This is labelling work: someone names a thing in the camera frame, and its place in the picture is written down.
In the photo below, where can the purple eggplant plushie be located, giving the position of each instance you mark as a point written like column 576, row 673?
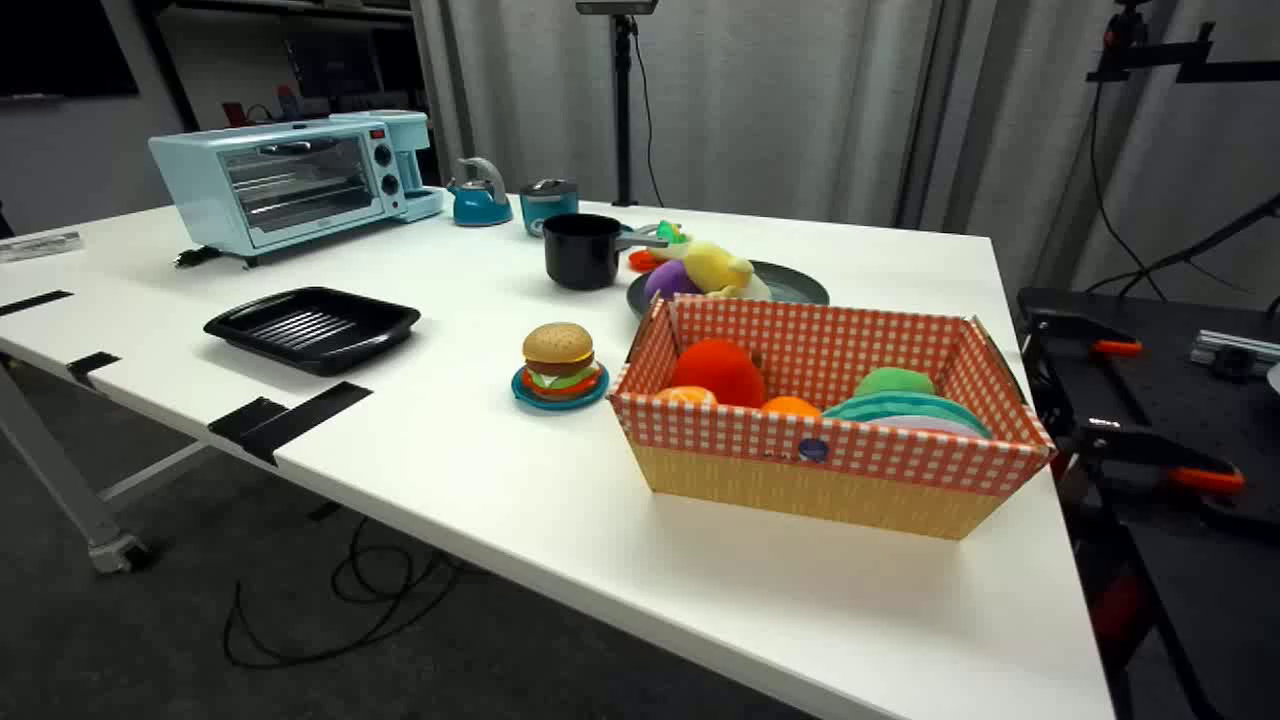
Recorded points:
column 668, row 281

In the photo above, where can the black wall monitor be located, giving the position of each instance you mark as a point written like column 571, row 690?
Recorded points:
column 63, row 44

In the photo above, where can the black tripod stand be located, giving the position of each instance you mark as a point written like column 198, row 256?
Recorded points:
column 620, row 95

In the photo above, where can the teal kettle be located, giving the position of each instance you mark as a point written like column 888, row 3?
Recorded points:
column 477, row 203

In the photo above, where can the black table edge clamp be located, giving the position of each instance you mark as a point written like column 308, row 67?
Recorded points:
column 280, row 419

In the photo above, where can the gray round plate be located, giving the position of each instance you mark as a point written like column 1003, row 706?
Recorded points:
column 791, row 281

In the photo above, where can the light blue toaster oven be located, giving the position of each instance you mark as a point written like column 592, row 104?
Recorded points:
column 286, row 183

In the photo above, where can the teal cooking pot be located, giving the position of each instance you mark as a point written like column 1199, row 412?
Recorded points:
column 544, row 206

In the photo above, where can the orange checkered cardboard box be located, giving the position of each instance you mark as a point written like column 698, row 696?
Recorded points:
column 826, row 463

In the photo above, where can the small orange plushie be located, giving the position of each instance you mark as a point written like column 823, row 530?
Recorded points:
column 684, row 393

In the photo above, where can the gray curtain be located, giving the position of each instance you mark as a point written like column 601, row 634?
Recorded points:
column 826, row 104

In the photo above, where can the red round plushie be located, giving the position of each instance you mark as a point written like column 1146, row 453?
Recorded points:
column 723, row 368

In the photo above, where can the green pear plushie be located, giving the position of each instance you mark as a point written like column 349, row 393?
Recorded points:
column 897, row 382

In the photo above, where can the small teal saucer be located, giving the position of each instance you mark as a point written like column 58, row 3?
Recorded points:
column 564, row 396

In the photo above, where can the watermelon slice plushie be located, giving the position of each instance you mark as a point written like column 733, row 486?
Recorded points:
column 911, row 412

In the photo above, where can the black mug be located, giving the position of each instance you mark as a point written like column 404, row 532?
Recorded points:
column 583, row 255

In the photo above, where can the toy hamburger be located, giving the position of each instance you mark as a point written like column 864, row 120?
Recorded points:
column 557, row 356

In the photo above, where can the black square tray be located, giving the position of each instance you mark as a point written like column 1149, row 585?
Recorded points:
column 315, row 327

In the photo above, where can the orange round plushie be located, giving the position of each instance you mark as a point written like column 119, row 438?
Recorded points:
column 794, row 406

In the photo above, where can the green yellow toy food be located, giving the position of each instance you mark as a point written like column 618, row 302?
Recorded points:
column 668, row 235

